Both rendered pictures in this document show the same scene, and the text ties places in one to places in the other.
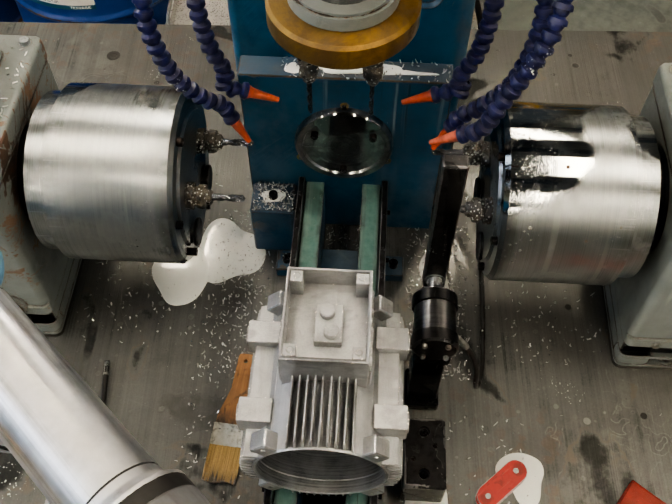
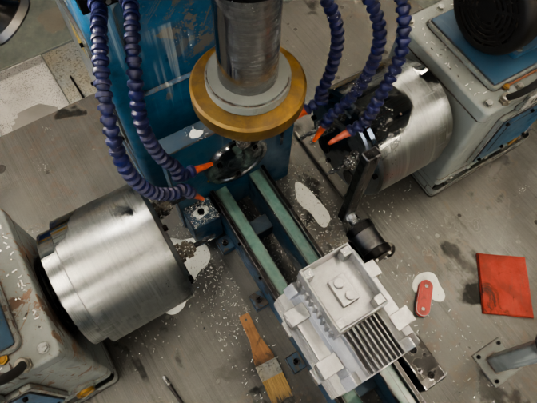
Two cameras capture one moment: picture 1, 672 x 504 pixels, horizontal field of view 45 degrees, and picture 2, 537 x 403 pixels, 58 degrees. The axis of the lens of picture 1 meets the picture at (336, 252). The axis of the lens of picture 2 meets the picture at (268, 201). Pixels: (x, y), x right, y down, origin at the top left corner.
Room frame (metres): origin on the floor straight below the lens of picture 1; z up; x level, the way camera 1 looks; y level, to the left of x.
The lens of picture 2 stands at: (0.35, 0.25, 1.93)
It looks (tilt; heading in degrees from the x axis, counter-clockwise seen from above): 65 degrees down; 322
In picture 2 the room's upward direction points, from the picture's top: 4 degrees clockwise
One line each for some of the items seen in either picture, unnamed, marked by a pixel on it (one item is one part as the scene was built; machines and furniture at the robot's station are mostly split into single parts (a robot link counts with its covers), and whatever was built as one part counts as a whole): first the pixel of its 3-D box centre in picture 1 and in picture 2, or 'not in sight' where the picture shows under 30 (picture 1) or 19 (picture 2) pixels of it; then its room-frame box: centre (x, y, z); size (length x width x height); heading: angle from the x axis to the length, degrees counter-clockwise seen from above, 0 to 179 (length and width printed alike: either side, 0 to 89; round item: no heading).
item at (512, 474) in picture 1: (501, 485); (423, 298); (0.36, -0.23, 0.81); 0.09 x 0.03 x 0.02; 130
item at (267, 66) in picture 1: (345, 133); (224, 149); (0.87, -0.02, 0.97); 0.30 x 0.11 x 0.34; 87
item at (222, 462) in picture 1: (233, 416); (263, 357); (0.47, 0.15, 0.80); 0.21 x 0.05 x 0.01; 172
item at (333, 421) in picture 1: (325, 393); (344, 323); (0.41, 0.01, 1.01); 0.20 x 0.19 x 0.19; 177
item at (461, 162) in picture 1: (443, 228); (357, 189); (0.58, -0.13, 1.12); 0.04 x 0.03 x 0.26; 177
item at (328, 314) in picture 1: (327, 328); (340, 291); (0.45, 0.01, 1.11); 0.12 x 0.11 x 0.07; 177
